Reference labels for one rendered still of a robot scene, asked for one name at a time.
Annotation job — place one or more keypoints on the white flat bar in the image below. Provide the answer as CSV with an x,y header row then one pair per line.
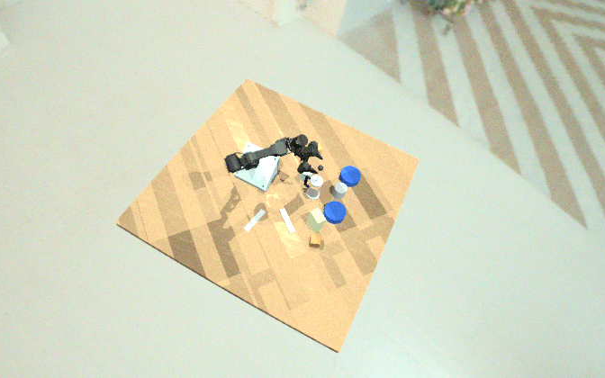
x,y
254,220
287,221

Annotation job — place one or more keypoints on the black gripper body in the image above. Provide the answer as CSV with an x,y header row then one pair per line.
x,y
304,165

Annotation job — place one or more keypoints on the blue short cylinder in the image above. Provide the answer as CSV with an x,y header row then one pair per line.
x,y
335,212
350,176

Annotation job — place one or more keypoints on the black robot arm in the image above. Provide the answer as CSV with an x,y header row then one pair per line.
x,y
280,148

